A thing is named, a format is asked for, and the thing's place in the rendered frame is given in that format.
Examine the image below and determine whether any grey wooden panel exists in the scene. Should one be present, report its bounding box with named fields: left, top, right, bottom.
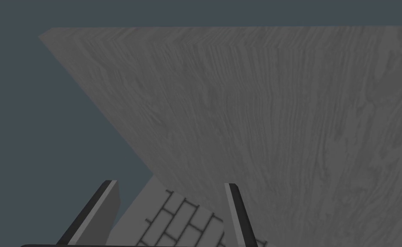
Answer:
left=37, top=26, right=402, bottom=247

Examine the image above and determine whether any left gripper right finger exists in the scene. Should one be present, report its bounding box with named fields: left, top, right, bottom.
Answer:
left=223, top=183, right=259, bottom=247

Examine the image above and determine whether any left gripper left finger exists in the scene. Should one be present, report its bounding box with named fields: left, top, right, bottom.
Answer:
left=56, top=179, right=121, bottom=246

